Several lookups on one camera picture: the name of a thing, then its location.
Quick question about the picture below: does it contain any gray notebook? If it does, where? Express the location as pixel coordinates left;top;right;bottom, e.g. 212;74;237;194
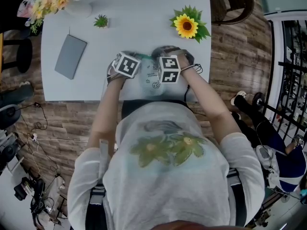
54;26;88;81

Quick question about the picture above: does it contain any black office chair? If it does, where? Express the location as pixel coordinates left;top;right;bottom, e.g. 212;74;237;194
0;0;44;40

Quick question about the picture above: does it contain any person's left forearm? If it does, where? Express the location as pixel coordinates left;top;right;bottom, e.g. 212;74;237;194
90;79;128;138

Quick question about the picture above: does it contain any white ceramic vase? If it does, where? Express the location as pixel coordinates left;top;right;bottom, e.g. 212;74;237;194
64;1;93;19

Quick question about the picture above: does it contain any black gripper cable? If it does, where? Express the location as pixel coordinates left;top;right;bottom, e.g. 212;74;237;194
179;63;204;116

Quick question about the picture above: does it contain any pink bag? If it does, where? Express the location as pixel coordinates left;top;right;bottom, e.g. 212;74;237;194
18;0;33;19

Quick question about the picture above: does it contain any yellow artificial flower bouquet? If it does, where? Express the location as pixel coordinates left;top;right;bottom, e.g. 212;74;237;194
24;0;80;35

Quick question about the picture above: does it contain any small green potted plant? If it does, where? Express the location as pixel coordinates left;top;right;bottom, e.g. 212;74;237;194
93;14;110;29

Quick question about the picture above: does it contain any light printed cloth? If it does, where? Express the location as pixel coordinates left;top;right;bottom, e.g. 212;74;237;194
134;53;168;98

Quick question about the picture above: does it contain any person's right forearm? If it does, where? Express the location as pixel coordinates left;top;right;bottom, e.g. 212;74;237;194
179;65;240;138

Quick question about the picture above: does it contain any potted artificial sunflower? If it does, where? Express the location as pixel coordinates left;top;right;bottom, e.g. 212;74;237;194
169;5;212;45

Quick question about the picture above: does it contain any black metal railing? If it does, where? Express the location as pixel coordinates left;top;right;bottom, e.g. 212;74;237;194
263;13;307;138

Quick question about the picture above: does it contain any black round stool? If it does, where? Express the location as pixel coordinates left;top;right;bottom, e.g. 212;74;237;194
2;38;33;74

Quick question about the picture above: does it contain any pile of black equipment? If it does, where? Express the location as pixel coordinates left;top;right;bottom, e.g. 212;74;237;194
13;176;60;225

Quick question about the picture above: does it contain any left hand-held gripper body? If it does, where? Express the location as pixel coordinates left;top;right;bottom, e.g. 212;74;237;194
106;50;142;86

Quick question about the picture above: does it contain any person's white shirt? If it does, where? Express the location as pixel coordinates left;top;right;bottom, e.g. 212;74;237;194
67;99;266;230

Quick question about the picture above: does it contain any gray black backpack strap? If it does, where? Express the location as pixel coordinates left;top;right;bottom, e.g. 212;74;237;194
226;168;248;227
86;185;107;230

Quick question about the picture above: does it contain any black round metal disc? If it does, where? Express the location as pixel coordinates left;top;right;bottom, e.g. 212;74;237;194
251;92;264;107

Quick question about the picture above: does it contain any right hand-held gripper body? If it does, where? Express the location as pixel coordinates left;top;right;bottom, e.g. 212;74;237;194
151;46;195;84

